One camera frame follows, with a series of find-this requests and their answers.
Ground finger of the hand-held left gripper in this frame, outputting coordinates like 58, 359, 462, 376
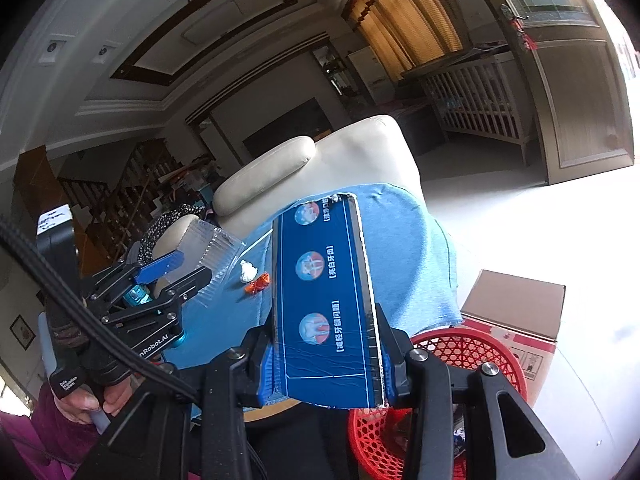
82, 250, 185, 297
99, 266, 213, 327

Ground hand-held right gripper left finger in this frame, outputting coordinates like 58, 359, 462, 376
75, 327, 291, 480

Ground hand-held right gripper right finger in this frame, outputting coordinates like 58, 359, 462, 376
372, 305, 581, 480

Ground clear plastic container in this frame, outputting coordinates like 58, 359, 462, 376
172, 218, 247, 308

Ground red mesh basket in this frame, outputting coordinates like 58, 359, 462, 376
347, 329, 528, 480

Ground blue toothpaste box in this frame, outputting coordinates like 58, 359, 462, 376
270, 192, 388, 408

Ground person's left forearm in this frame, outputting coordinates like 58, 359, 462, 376
0, 385, 106, 480

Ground person's left hand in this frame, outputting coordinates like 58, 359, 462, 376
52, 381, 133, 426

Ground teal thermos bottle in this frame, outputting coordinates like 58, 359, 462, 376
124, 284, 187, 350

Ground black white patterned cloth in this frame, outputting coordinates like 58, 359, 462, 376
135, 202, 206, 263

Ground wooden staircase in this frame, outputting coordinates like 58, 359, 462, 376
57, 137, 186, 261

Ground blue tablecloth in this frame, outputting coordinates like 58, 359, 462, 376
160, 182, 463, 371

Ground cardboard box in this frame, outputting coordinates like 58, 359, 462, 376
457, 269, 567, 408

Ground black television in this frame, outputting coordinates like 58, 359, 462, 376
242, 97, 333, 158

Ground recessed ceiling light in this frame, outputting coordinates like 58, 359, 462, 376
39, 37, 68, 63
90, 42, 121, 65

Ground cream leather sofa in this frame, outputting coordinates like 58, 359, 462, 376
150, 115, 426, 301

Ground dark display shelf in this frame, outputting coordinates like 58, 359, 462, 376
312, 42, 351, 92

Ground white standing air conditioner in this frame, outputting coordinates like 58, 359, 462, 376
348, 46, 391, 106

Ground wooden baby crib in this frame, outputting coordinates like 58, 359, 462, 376
420, 52, 531, 166

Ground brown glass panel door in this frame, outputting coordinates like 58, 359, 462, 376
460, 0, 636, 186

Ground orange curtains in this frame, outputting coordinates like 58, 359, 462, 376
342, 0, 463, 78

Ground red door tassel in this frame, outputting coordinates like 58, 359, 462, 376
510, 15, 538, 53

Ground black braided cable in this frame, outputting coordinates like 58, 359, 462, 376
0, 215, 196, 401

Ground framed wall picture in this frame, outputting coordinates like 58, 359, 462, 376
10, 314, 37, 351

